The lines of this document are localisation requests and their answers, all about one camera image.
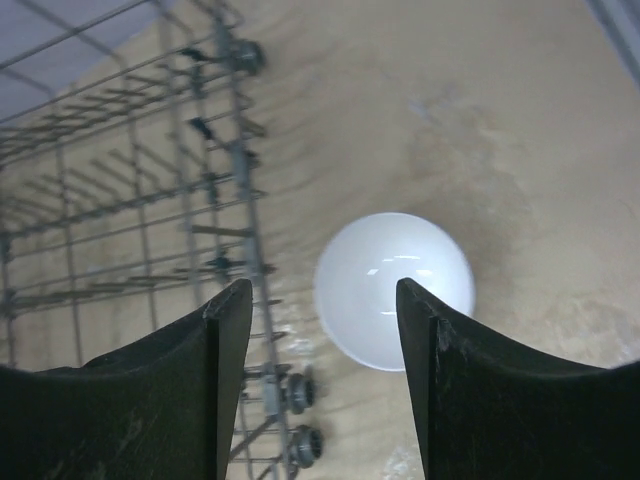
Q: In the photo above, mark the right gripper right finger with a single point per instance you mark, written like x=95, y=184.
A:
x=488, y=407

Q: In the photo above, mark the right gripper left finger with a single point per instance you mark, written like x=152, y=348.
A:
x=162, y=407

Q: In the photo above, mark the white ceramic bowl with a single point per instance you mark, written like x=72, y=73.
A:
x=354, y=286

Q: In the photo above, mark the grey wire dish rack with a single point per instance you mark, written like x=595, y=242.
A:
x=129, y=199

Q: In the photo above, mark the aluminium rail frame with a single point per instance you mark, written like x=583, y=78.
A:
x=619, y=20

